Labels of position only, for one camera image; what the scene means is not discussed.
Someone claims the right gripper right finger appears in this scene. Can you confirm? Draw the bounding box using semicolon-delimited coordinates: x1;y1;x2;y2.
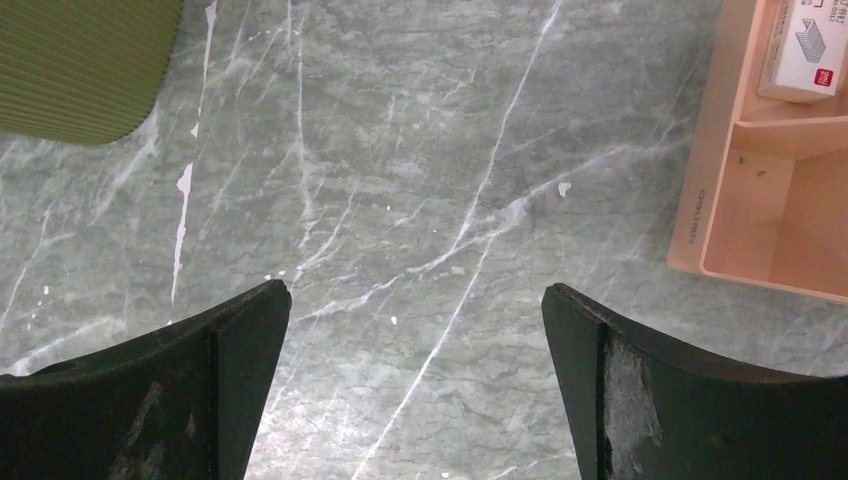
541;284;847;479

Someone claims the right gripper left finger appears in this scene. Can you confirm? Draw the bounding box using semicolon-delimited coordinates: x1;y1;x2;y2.
1;280;292;479

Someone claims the orange plastic file organizer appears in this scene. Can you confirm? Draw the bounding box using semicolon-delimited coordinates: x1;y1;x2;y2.
667;1;847;303

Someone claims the olive green mesh bin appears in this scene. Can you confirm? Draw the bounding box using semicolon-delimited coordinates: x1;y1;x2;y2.
1;0;184;145

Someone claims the white staples box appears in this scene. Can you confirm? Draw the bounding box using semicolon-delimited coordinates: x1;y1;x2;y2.
758;0;847;104

